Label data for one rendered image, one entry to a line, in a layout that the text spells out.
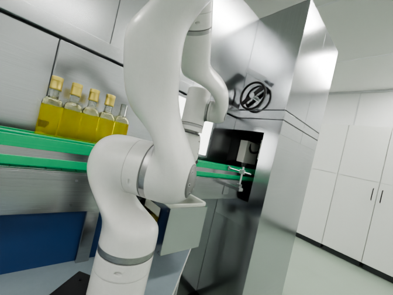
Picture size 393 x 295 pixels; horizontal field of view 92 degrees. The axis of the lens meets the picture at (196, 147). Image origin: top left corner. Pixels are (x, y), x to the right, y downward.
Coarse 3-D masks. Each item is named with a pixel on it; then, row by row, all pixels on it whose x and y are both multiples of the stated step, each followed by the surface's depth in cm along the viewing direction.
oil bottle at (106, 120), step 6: (102, 114) 72; (108, 114) 74; (102, 120) 72; (108, 120) 74; (114, 120) 75; (102, 126) 73; (108, 126) 74; (96, 132) 72; (102, 132) 73; (108, 132) 74; (96, 138) 72
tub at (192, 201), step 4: (192, 196) 78; (184, 200) 80; (188, 200) 79; (192, 200) 77; (196, 200) 75; (200, 200) 74; (168, 204) 62; (172, 204) 62; (176, 204) 62; (180, 204) 63; (184, 204) 64; (188, 204) 65; (192, 204) 67; (196, 204) 68; (200, 204) 69; (204, 204) 70
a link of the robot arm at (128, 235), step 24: (96, 144) 40; (120, 144) 38; (144, 144) 39; (96, 168) 37; (120, 168) 36; (96, 192) 37; (120, 192) 40; (120, 216) 38; (144, 216) 41; (120, 240) 36; (144, 240) 38; (120, 264) 36
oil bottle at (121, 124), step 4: (116, 116) 77; (120, 116) 77; (124, 116) 79; (116, 120) 76; (120, 120) 77; (124, 120) 78; (116, 124) 76; (120, 124) 77; (124, 124) 78; (128, 124) 79; (116, 128) 76; (120, 128) 77; (124, 128) 78; (112, 132) 76; (116, 132) 76; (120, 132) 77; (124, 132) 78
